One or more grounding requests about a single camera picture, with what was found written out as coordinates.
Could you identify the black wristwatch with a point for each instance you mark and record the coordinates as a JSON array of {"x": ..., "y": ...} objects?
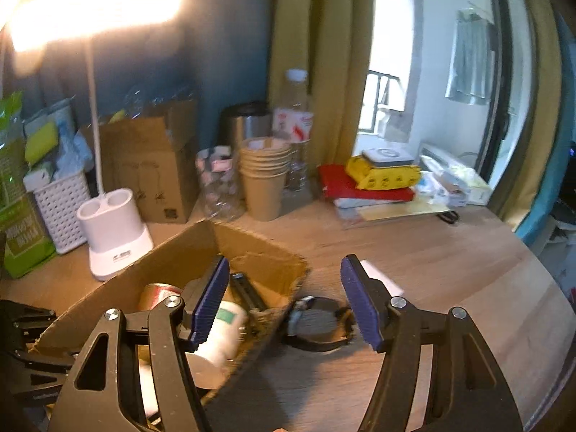
[{"x": 315, "y": 324}]

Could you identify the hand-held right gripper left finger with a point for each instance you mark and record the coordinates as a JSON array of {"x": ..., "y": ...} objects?
[{"x": 211, "y": 301}]

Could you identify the black flashlight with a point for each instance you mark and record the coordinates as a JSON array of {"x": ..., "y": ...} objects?
[{"x": 247, "y": 292}]

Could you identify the yellow-green sponge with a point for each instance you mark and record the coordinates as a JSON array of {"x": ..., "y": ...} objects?
[{"x": 42, "y": 141}]

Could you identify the clear glass jar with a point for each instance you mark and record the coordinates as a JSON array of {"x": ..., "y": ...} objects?
[{"x": 220, "y": 198}]

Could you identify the teal curtain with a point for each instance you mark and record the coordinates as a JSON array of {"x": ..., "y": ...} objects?
[{"x": 542, "y": 189}]

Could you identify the white pill bottle teal label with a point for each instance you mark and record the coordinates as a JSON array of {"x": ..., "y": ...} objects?
[{"x": 220, "y": 346}]

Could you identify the small black object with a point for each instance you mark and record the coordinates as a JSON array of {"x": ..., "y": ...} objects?
[{"x": 447, "y": 217}]

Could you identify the red can yellow lid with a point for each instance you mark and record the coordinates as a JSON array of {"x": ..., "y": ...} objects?
[{"x": 155, "y": 294}]

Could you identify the hanging grey clothes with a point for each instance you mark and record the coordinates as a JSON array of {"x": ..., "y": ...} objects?
[{"x": 470, "y": 63}]

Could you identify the white tissue pack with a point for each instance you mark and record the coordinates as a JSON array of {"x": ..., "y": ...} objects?
[{"x": 470, "y": 184}]

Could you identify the white plastic basket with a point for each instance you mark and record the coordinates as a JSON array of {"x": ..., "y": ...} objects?
[{"x": 58, "y": 211}]

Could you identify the white power adapter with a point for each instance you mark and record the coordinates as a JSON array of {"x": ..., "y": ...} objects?
[{"x": 382, "y": 283}]

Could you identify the white desk lamp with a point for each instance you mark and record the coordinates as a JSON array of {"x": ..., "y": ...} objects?
[{"x": 117, "y": 234}]

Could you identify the clear plastic bag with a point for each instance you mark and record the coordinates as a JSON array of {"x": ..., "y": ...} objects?
[{"x": 72, "y": 144}]

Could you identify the pile of white packets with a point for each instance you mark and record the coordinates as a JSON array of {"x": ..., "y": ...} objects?
[{"x": 438, "y": 186}]

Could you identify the cardboard box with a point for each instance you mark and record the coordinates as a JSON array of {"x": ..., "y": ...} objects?
[{"x": 180, "y": 252}]

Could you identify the green printed package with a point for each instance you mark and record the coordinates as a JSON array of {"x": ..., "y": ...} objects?
[{"x": 22, "y": 243}]

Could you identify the grey flat device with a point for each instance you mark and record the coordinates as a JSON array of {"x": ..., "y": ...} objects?
[{"x": 387, "y": 155}]

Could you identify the pale paper envelopes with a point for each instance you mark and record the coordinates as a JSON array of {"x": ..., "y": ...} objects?
[{"x": 396, "y": 211}]

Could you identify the yellow curtain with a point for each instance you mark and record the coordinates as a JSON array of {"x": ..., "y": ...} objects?
[
  {"x": 324, "y": 54},
  {"x": 535, "y": 76}
]

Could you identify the stack of paper cups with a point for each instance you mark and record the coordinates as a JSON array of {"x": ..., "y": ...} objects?
[{"x": 265, "y": 189}]

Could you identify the yellow wipes packet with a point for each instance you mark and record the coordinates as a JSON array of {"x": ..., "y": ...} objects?
[{"x": 382, "y": 177}]

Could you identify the red book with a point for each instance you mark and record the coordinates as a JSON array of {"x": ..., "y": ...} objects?
[{"x": 337, "y": 184}]

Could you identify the clear plastic water bottle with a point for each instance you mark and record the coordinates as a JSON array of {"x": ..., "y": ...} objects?
[{"x": 292, "y": 121}]

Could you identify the brown printed carton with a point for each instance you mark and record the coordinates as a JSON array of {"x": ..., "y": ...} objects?
[{"x": 148, "y": 175}]

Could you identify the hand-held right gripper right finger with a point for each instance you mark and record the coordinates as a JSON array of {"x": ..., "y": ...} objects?
[{"x": 360, "y": 301}]

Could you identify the steel thermos flask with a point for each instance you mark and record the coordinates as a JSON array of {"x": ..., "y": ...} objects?
[{"x": 243, "y": 126}]

